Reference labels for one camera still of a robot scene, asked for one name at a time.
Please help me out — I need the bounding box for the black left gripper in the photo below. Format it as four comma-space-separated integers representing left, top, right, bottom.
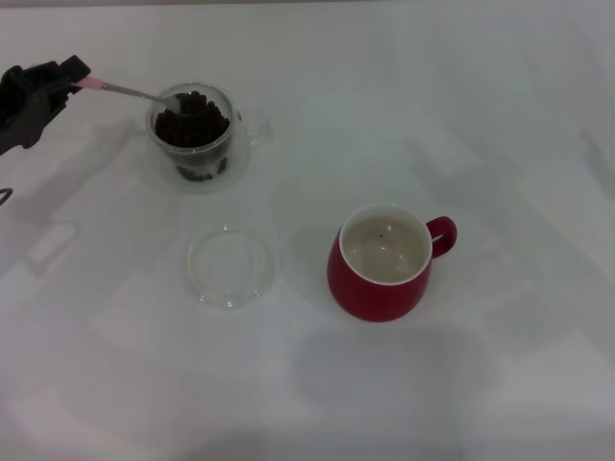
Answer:
0, 55, 92, 156

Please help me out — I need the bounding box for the pink-handled metal spoon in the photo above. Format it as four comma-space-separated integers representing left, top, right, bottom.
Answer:
71, 77, 194, 116

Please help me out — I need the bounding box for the red ceramic mug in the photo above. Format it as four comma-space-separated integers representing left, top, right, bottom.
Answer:
326, 202, 458, 324

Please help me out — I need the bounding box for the coffee bean pile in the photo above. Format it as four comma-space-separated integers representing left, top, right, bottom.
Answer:
154, 91, 232, 183

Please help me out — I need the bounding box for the small clear glass dish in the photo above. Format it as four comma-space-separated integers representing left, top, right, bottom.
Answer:
186, 221, 280, 311

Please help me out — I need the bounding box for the white tablecloth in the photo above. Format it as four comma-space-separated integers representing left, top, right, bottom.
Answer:
0, 0, 615, 461

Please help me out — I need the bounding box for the double-wall glass cup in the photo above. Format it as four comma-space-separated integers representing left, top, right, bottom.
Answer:
145, 82, 274, 196

